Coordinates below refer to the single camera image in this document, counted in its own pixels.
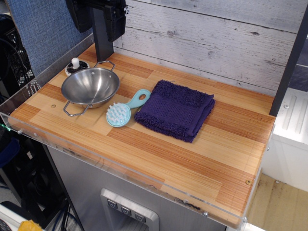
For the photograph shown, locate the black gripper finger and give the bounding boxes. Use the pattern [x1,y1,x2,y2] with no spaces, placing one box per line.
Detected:
[65,0,92,33]
[104,15,126,42]

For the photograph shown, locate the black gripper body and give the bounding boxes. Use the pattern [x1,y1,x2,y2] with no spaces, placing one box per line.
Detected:
[90,0,128,19]

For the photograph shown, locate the purple towel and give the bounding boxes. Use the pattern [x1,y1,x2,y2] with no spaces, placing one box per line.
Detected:
[134,80,215,143]

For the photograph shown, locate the blue fabric partition panel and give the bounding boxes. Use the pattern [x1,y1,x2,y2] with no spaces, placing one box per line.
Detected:
[6,0,92,77]

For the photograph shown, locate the black plastic crate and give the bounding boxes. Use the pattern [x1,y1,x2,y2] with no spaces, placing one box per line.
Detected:
[0,14,34,96]

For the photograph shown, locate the teal scrub brush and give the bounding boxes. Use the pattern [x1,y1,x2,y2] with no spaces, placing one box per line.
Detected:
[106,89,151,128]

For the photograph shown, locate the clear acrylic edge guard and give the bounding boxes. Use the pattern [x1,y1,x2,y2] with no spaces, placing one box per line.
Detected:
[0,33,274,229]

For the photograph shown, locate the stainless steel cabinet front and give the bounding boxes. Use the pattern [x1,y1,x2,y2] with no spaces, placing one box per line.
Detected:
[48,147,226,231]

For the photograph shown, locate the silver button control panel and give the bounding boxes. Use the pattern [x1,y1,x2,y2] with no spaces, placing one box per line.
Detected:
[100,188,160,231]

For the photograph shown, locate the yellow object at corner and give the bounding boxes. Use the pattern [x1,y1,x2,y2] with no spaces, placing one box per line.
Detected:
[18,220,43,231]

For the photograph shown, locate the white ribbed appliance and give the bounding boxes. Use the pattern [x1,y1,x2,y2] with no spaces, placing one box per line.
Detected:
[261,88,308,191]

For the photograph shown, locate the dark left vertical post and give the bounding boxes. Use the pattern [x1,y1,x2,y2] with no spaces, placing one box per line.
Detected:
[91,8,114,62]

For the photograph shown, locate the dark vertical post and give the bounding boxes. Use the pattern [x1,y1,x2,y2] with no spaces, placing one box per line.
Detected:
[91,8,114,62]
[269,7,308,116]

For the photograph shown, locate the stainless steel bowl with handles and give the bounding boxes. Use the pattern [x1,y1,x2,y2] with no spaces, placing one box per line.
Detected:
[61,60,120,116]

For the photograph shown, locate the dark right vertical post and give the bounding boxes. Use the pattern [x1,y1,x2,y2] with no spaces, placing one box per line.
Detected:
[269,7,308,116]

